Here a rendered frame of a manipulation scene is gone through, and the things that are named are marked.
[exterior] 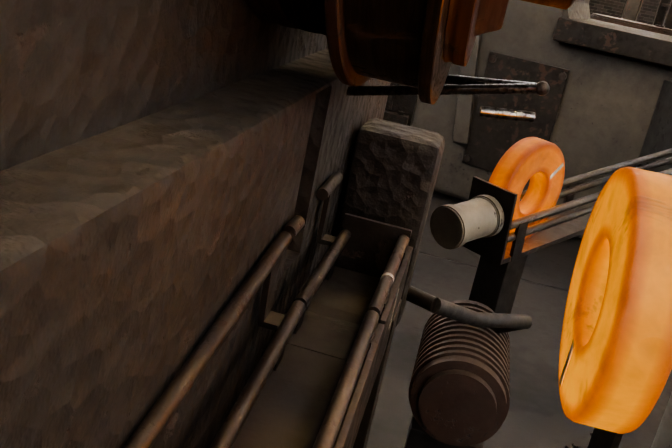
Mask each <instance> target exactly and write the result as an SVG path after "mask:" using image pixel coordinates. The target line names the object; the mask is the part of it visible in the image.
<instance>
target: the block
mask: <svg viewBox="0 0 672 448"><path fill-rule="evenodd" d="M444 147H445V141H444V137H443V136H442V135H440V134H439V133H437V132H433V131H429V130H425V129H421V128H416V127H412V126H408V125H404V124H400V123H395V122H391V121H387V120H383V119H379V118H374V119H369V120H368V121H367V122H366V123H365V124H364V125H363V126H362V127H361V128H360V130H359V131H358V133H357V135H356V139H355V144H354V149H353V150H352V152H351V155H350V158H349V163H348V167H349V173H348V178H347V183H346V187H345V192H344V197H343V202H342V207H341V211H340V216H339V221H338V226H337V231H336V236H335V237H337V236H338V235H339V233H340V232H341V229H342V224H343V220H344V215H345V213H349V214H352V215H356V216H360V217H364V218H368V219H372V220H376V221H380V222H383V223H387V224H391V225H395V226H399V227H403V228H407V229H411V230H412V233H411V237H410V241H409V246H411V247H413V251H412V255H411V259H410V264H409V268H408V272H407V276H406V280H405V284H404V288H403V292H402V297H401V300H402V302H401V306H400V310H399V314H398V318H397V322H396V326H397V325H398V324H399V322H400V320H401V317H402V314H403V311H404V308H405V305H406V301H407V300H406V298H407V294H408V290H409V286H410V285H411V281H412V277H413V273H414V269H415V265H416V261H417V257H418V253H419V249H420V244H421V240H422V236H423V232H424V228H425V224H426V220H427V216H428V212H429V208H430V204H431V200H432V196H433V192H434V187H435V183H436V179H437V175H438V171H439V167H440V163H441V159H442V155H443V151H444Z"/></svg>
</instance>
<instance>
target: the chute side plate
mask: <svg viewBox="0 0 672 448"><path fill-rule="evenodd" d="M412 251H413V247H411V246H408V248H407V252H406V255H405V257H404V259H403V260H402V263H401V265H400V268H399V271H398V273H397V276H396V278H395V281H394V283H393V286H392V289H391V291H390V294H389V298H388V302H387V304H386V307H385V310H384V311H383V312H382V315H381V317H380V320H379V323H378V325H377V328H376V333H375V337H374V340H373V342H372V345H371V348H370V350H369V351H368V353H367V356H366V359H365V361H364V364H363V367H362V370H361V373H360V375H359V378H358V381H357V384H356V387H355V389H354V392H353V395H352V398H351V401H350V403H349V406H348V409H347V412H346V415H345V417H344V420H343V423H342V426H341V429H340V431H339V434H338V437H337V440H336V443H335V445H334V448H353V446H354V443H355V439H356V436H357V433H358V430H359V427H360V424H361V421H362V418H363V415H364V412H365V409H366V405H367V403H368V400H369V397H370V394H371V391H372V388H373V385H374V382H375V379H376V376H377V373H378V370H379V367H380V364H381V361H382V358H383V355H384V352H385V349H386V346H387V342H388V338H389V334H390V330H391V326H392V322H393V318H394V315H395V312H396V310H397V307H398V304H399V301H400V298H401V297H402V292H403V288H404V284H405V280H406V276H407V272H408V268H409V264H410V259H411V255H412ZM398 289H399V291H398ZM397 292H398V295H397ZM396 296H397V300H396ZM395 300H396V304H395ZM394 305H395V308H394ZM393 309H394V312H393ZM392 313H393V316H392ZM391 317H392V320H391ZM390 321H391V325H390ZM389 325H390V328H389Z"/></svg>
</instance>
